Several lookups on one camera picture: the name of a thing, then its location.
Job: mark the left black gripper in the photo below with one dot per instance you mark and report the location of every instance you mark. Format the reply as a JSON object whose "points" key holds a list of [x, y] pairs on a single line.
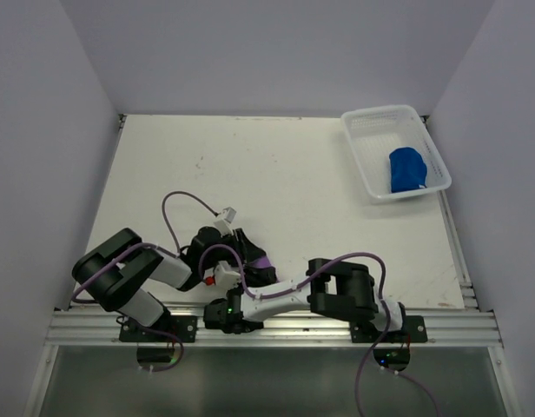
{"points": [[239, 241]]}

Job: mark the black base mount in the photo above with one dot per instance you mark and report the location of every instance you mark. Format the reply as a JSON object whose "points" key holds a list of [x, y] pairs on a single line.
{"points": [[184, 327], [413, 331]]}

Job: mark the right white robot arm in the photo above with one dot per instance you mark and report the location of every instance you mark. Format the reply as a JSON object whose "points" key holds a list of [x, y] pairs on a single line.
{"points": [[336, 289]]}

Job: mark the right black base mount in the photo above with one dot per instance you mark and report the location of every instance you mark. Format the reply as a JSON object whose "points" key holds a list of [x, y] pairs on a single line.
{"points": [[413, 331]]}

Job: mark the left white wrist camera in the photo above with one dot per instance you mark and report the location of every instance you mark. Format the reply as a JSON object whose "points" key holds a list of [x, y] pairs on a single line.
{"points": [[224, 219]]}

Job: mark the aluminium frame rail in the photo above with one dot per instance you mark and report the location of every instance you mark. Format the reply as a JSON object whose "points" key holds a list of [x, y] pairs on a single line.
{"points": [[90, 326]]}

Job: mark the blue towel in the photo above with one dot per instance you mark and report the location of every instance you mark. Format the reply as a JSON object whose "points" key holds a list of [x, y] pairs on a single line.
{"points": [[408, 170]]}

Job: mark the white plastic basket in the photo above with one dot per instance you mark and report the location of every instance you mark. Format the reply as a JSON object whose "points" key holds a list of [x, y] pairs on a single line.
{"points": [[373, 134]]}

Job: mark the purple and grey towel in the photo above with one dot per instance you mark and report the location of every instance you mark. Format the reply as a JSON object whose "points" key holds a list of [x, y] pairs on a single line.
{"points": [[260, 273]]}

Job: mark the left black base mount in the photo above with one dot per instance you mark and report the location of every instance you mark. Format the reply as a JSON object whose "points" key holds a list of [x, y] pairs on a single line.
{"points": [[184, 327]]}

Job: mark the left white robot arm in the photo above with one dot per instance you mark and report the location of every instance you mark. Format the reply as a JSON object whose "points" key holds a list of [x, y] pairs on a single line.
{"points": [[113, 273]]}

